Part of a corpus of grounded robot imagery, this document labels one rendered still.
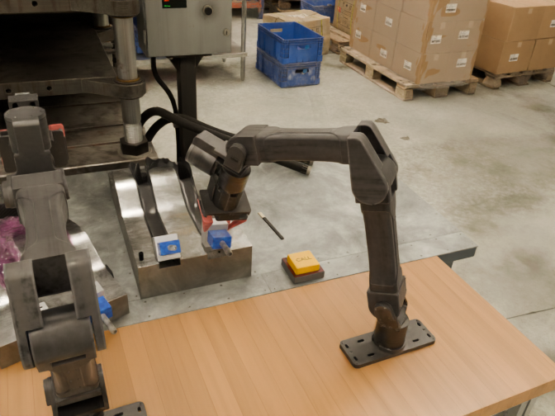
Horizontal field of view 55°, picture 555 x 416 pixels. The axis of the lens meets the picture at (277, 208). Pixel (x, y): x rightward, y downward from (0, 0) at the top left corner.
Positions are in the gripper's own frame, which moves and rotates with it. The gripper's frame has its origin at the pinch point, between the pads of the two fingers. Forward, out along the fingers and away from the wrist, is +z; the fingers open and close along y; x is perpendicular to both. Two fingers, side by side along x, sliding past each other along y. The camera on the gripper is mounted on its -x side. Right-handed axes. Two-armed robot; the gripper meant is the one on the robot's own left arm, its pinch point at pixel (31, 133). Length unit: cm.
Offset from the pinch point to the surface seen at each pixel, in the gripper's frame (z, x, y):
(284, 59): 320, 78, -201
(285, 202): 22, 38, -63
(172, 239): -3.9, 26.4, -23.6
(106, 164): 65, 38, -19
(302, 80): 322, 98, -221
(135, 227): 10.1, 30.1, -18.1
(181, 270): -6.2, 33.3, -24.6
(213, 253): -3.2, 32.8, -33.0
